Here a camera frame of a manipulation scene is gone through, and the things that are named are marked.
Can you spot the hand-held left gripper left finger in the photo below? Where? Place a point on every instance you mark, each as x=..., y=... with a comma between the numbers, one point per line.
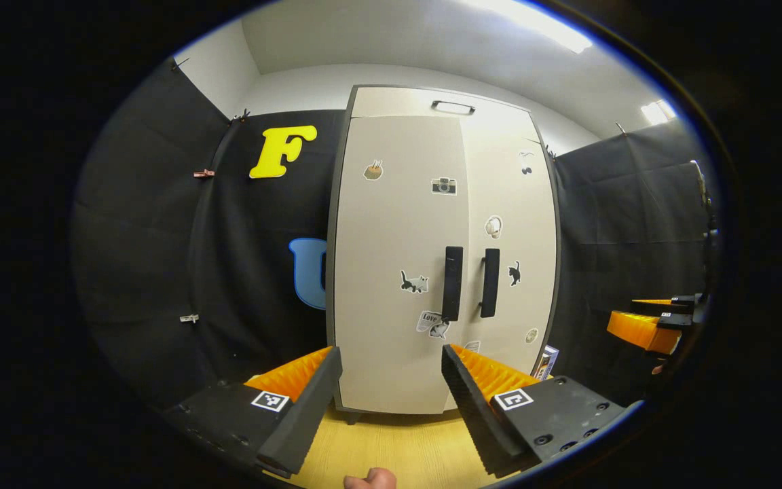
x=309, y=407

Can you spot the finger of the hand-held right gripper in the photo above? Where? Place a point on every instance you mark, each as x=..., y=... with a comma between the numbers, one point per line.
x=635, y=329
x=683, y=302

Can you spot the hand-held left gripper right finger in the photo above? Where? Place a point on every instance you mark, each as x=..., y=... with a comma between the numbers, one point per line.
x=472, y=414

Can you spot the grey shoe cabinet door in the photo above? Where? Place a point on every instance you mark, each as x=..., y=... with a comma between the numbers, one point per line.
x=384, y=238
x=527, y=204

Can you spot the grey shoe cabinet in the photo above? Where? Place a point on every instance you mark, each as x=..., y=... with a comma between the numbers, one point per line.
x=343, y=98

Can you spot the grey cabinet drawer front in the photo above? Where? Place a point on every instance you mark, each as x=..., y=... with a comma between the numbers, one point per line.
x=398, y=103

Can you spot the small printed box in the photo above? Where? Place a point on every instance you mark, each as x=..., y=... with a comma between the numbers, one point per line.
x=547, y=360

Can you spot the silver cloth clip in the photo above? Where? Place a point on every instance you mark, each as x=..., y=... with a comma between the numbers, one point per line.
x=189, y=318

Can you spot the small ceiling light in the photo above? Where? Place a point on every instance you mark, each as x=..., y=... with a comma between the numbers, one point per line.
x=657, y=112

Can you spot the black backdrop cloth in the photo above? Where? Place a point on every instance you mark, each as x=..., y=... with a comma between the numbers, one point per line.
x=146, y=238

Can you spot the red cloth clip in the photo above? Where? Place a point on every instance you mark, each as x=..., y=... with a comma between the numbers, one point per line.
x=204, y=174

